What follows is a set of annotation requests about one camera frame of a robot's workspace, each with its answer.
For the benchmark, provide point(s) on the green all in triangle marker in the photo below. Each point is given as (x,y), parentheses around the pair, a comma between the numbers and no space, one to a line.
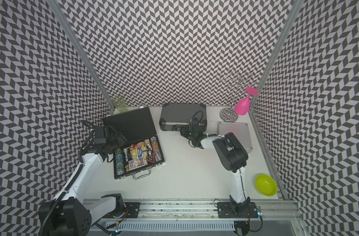
(150,159)

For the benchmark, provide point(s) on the silver aluminium poker case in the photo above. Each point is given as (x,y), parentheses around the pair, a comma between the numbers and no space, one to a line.
(240,130)

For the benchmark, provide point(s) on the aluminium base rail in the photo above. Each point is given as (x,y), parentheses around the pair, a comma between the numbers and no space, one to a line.
(207,209)

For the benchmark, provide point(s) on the blue yellow card deck box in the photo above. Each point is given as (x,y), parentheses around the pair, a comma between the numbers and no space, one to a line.
(142,152)

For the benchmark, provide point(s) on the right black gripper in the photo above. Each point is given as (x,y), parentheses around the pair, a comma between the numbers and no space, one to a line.
(185,132)

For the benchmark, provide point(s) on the black poker case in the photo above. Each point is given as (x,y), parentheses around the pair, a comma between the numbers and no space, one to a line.
(138,128)
(175,116)

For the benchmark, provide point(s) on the pink plastic wine glass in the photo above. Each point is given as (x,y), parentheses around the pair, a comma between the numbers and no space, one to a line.
(243,105)

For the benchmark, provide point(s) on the yellow-green plastic ball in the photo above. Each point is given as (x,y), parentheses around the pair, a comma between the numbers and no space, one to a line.
(266,185)

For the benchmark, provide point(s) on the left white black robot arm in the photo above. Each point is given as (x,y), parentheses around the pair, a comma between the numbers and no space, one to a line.
(66,214)

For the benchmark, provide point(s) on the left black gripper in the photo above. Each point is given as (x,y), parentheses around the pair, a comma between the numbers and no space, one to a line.
(121,138)

